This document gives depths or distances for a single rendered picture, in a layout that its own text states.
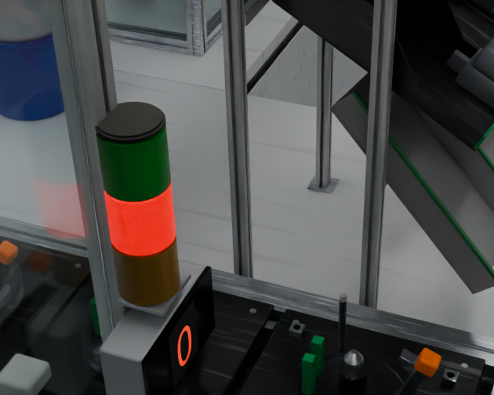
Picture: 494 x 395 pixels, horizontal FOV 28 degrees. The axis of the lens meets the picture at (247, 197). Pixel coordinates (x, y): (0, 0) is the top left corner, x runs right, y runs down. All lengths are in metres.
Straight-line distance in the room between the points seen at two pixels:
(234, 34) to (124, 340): 0.44
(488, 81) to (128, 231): 0.53
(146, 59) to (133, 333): 1.24
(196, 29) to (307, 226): 0.59
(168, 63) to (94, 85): 1.27
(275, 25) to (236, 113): 0.95
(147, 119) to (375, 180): 0.49
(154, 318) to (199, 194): 0.79
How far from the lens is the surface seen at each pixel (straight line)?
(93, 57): 0.68
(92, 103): 0.69
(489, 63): 1.12
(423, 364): 1.00
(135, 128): 0.69
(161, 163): 0.70
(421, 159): 1.22
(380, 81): 1.06
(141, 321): 0.79
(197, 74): 1.90
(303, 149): 1.67
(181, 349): 0.82
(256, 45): 2.00
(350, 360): 1.03
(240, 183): 1.20
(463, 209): 1.24
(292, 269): 1.42
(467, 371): 1.14
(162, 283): 0.76
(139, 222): 0.72
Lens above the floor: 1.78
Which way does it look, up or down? 36 degrees down
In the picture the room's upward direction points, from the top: 2 degrees counter-clockwise
